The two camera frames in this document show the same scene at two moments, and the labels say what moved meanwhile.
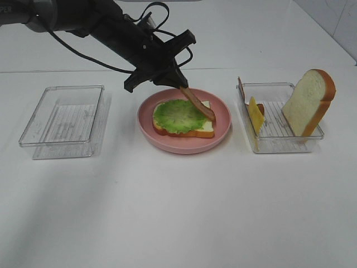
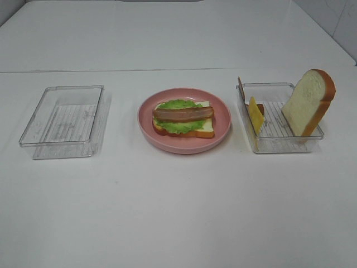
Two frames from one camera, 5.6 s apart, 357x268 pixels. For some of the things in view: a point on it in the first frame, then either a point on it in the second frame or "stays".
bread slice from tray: (208, 130) stays
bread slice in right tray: (305, 108) stays
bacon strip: (207, 111) → (183, 114)
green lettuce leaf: (178, 115) stays
